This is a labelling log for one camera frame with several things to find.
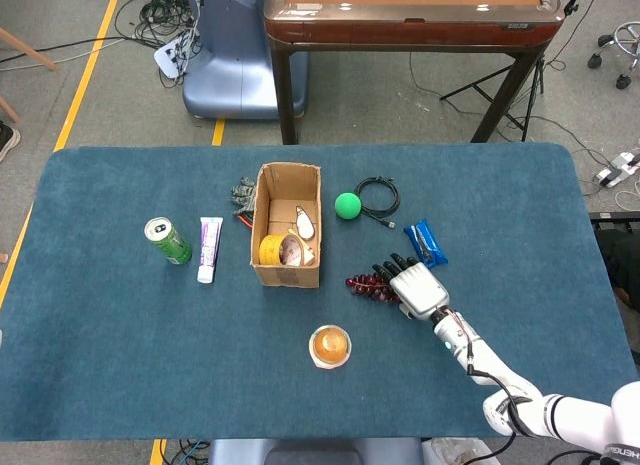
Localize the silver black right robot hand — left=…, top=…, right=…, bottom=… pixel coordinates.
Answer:
left=371, top=253, right=450, bottom=322

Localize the purple grape bunch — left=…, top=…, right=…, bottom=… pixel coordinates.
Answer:
left=344, top=273, right=401, bottom=306

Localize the orange cup dessert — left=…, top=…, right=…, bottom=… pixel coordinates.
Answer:
left=307, top=324, right=353, bottom=370

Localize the yellow tape roll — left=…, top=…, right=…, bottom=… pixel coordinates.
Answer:
left=258, top=232, right=306, bottom=267

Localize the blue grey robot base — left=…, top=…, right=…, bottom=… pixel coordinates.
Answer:
left=181, top=0, right=309, bottom=121

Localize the open cardboard box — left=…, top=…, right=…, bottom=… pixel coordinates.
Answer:
left=249, top=160, right=322, bottom=289

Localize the grey black glove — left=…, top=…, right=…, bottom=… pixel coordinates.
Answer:
left=229, top=176, right=259, bottom=217

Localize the blue snack packet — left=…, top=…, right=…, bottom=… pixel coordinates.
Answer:
left=402, top=217, right=449, bottom=272

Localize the green ball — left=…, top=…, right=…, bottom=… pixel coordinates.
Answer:
left=333, top=191, right=363, bottom=221

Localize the white oval object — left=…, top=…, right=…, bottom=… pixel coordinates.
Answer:
left=293, top=205, right=316, bottom=241

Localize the clear plastic bag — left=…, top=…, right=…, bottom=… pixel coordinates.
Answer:
left=422, top=437, right=499, bottom=465

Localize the grey blue robot torso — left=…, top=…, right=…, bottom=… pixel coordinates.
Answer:
left=207, top=437, right=426, bottom=465

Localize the black equipment case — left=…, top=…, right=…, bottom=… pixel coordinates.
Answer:
left=589, top=210, right=640, bottom=306

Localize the black tripod stand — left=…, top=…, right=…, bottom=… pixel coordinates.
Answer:
left=439, top=54, right=546, bottom=143

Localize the purple white toothpaste tube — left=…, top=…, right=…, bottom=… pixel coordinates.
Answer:
left=196, top=215, right=225, bottom=285

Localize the white power strip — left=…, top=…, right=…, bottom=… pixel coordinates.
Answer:
left=592, top=150, right=640, bottom=189
left=152, top=34, right=194, bottom=80

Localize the green energy drink can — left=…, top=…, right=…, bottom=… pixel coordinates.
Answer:
left=143, top=216, right=194, bottom=267

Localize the brown mahjong table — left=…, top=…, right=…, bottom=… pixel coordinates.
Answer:
left=262, top=0, right=561, bottom=145

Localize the blue felt table mat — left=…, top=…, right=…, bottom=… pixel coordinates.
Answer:
left=0, top=142, right=640, bottom=442

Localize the chrome stool with casters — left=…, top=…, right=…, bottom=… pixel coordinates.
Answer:
left=587, top=20, right=640, bottom=91

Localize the black shoe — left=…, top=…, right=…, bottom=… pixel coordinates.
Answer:
left=0, top=120, right=22, bottom=164

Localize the wooden stand leg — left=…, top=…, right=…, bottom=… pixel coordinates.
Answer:
left=0, top=27, right=60, bottom=72

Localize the coiled black usb cable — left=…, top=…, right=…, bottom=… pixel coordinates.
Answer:
left=353, top=176, right=401, bottom=230

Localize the black floor cable bundle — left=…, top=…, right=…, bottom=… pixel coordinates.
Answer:
left=114, top=0, right=201, bottom=89

